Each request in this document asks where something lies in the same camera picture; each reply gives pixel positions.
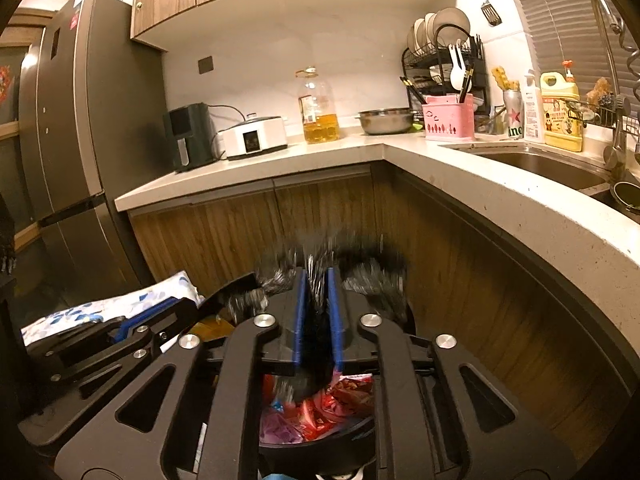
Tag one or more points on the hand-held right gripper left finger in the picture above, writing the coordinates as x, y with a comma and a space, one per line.
300, 320

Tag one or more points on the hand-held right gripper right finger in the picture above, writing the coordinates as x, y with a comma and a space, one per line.
334, 320

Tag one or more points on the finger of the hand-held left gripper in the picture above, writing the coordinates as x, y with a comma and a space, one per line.
160, 312
120, 350

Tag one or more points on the black plastic bag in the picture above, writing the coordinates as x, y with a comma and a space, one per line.
320, 270

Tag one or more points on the purple plastic bag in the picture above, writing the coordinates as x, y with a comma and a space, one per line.
277, 425

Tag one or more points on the black trash bin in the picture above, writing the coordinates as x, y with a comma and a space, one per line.
320, 455

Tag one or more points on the blue floral tablecloth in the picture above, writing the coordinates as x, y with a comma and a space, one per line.
100, 310

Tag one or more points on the kitchen counter with wooden cabinets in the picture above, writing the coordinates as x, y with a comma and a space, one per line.
325, 205

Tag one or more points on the black air fryer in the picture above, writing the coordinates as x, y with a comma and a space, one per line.
190, 135

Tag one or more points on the white rice cooker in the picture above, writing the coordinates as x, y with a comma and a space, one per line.
252, 140

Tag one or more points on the cooking oil bottle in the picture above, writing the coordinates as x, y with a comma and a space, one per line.
320, 120

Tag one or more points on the metal bowl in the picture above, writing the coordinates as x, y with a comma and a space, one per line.
385, 122

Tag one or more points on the wooden framed glass door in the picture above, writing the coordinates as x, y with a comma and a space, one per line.
10, 170

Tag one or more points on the dark grey refrigerator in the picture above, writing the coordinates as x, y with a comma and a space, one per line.
90, 110

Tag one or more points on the pink utensil holder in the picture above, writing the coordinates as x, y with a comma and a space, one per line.
447, 120

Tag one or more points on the metal sink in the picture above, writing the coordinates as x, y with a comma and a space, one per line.
540, 167

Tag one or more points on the black chopsticks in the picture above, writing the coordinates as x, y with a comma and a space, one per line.
466, 85

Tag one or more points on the green beer can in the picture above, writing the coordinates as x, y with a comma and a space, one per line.
513, 117

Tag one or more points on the white rice paddle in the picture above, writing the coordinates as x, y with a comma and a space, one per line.
456, 77

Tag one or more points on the red flower door decoration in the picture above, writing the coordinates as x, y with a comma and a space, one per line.
7, 82

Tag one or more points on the white plastic bottle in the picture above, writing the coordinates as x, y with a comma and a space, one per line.
533, 115

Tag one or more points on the white plate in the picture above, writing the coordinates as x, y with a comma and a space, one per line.
412, 37
429, 30
454, 20

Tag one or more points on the black dish rack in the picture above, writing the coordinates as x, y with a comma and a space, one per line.
480, 65

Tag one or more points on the yellow detergent bottle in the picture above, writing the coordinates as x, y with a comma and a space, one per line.
560, 115

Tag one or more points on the metal cup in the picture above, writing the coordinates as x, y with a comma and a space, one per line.
627, 194

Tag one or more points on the sink caddy with sponge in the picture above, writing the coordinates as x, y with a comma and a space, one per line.
597, 95

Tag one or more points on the grey window blinds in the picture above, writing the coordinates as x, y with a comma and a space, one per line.
555, 10

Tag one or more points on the metal faucet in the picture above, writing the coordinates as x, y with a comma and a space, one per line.
602, 15

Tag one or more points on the dark wall outlet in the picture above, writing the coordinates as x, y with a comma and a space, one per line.
205, 65

